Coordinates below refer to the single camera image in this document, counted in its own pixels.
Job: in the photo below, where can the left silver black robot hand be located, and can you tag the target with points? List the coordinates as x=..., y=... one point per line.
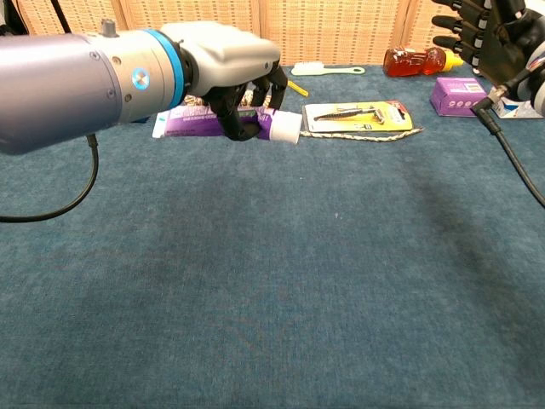
x=225, y=47

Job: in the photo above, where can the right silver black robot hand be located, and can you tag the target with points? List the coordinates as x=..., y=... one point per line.
x=506, y=42

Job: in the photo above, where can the purple white toothpaste tube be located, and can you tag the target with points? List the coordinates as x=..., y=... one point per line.
x=187, y=123

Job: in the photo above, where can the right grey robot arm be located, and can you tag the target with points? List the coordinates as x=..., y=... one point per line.
x=540, y=98

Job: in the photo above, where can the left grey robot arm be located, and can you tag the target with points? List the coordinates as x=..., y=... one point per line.
x=64, y=85

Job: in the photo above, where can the white blue milk carton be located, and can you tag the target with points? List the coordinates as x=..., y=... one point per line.
x=511, y=111

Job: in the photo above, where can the small purple box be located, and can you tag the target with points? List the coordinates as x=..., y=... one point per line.
x=457, y=96

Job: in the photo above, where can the yellow tape measure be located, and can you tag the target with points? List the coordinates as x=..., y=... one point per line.
x=298, y=88

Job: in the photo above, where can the mint green brush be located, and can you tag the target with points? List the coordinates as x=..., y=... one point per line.
x=311, y=68

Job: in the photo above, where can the honey bear bottle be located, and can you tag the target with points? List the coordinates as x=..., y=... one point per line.
x=409, y=61

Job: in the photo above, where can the bamboo folding screen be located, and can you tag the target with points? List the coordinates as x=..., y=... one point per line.
x=332, y=30

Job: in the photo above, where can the razor in blister pack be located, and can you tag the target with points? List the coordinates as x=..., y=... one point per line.
x=357, y=117

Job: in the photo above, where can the black tripod stand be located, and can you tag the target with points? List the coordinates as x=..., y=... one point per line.
x=61, y=17

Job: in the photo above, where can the blue table cloth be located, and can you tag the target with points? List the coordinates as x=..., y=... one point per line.
x=298, y=277

